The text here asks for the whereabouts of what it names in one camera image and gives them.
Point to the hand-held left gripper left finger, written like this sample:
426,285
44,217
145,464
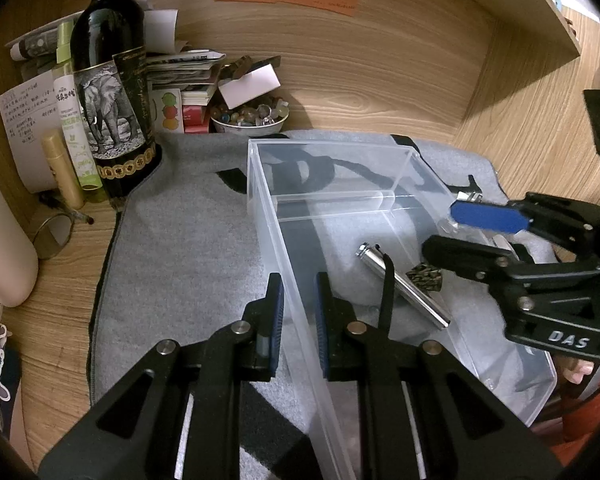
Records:
277,310

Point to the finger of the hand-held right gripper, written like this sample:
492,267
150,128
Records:
460,255
485,216

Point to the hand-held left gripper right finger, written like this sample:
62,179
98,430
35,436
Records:
322,320

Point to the clear plastic storage box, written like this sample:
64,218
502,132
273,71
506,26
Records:
280,240

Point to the person's right hand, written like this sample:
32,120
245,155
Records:
575,371

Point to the person's orange clothing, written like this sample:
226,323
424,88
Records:
590,410

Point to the grey mat with black print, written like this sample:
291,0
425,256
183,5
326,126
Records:
190,240

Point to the white bowl of beads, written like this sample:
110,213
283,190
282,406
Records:
245,122

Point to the small red box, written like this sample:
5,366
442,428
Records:
195,117

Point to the white blank card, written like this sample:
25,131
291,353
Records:
250,85

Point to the box with coloured circles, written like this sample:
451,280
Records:
167,110

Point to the round metal-rimmed mirror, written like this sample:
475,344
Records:
50,250

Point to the stack of books and papers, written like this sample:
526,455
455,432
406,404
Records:
190,72

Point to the yellow tube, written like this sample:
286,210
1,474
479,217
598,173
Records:
62,170

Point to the green spray bottle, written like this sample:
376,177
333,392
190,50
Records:
75,135

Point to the pink thermos bottle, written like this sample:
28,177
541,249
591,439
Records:
5,250

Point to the white handwritten paper note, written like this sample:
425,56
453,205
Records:
27,120

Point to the dark wine bottle elephant label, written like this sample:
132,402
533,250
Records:
110,35

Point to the rolled newspaper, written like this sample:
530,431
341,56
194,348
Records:
35,45

